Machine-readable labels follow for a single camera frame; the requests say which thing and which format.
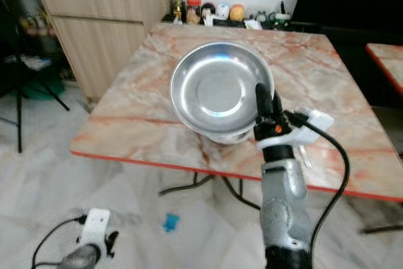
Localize large stainless steel plate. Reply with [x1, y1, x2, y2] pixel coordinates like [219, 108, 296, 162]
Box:
[168, 42, 276, 137]

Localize small stainless steel bowl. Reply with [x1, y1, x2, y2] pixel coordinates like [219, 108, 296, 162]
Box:
[191, 126, 256, 146]

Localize small blue toy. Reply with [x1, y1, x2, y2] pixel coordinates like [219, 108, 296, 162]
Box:
[162, 212, 181, 232]

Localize white paper slip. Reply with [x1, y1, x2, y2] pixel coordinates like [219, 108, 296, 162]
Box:
[244, 18, 263, 31]

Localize green mug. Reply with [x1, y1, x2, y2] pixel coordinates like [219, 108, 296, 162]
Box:
[273, 3, 293, 28]

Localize orange round figurine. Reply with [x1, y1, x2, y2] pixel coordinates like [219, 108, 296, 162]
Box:
[229, 4, 247, 23]

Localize white round figurine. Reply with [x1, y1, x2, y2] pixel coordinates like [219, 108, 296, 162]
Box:
[215, 3, 231, 20]

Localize black round figurine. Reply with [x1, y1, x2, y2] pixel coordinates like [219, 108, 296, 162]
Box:
[202, 3, 217, 21]

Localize black tripod stand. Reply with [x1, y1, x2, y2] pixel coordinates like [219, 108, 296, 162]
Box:
[0, 0, 71, 154]

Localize red lidded jar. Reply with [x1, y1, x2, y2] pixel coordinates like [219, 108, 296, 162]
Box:
[185, 0, 203, 26]

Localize marble top folding table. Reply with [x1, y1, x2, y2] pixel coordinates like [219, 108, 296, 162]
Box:
[69, 22, 403, 235]

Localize red edged marble table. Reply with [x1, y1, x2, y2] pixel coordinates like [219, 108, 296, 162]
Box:
[365, 42, 403, 97]

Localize green plastic basin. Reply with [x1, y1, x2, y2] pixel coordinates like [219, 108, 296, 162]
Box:
[25, 76, 65, 101]

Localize light wooden cabinet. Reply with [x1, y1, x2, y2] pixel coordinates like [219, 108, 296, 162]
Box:
[33, 0, 174, 102]

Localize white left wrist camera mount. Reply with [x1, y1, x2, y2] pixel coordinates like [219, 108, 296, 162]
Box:
[81, 208, 111, 249]

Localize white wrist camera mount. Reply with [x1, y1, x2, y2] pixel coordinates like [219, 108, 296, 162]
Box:
[256, 108, 335, 152]
[81, 208, 111, 249]

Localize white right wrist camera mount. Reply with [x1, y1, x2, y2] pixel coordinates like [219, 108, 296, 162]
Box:
[256, 108, 335, 152]

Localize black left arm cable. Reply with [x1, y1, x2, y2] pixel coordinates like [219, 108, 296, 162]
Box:
[31, 215, 88, 269]

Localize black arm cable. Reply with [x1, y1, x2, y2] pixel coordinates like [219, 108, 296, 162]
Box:
[31, 215, 88, 269]
[284, 110, 351, 269]

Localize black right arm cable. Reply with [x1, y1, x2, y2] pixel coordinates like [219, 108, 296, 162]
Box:
[284, 110, 351, 269]

